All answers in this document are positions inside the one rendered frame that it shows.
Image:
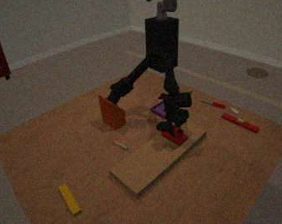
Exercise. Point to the yellow rectangular bar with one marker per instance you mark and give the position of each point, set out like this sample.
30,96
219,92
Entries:
70,200

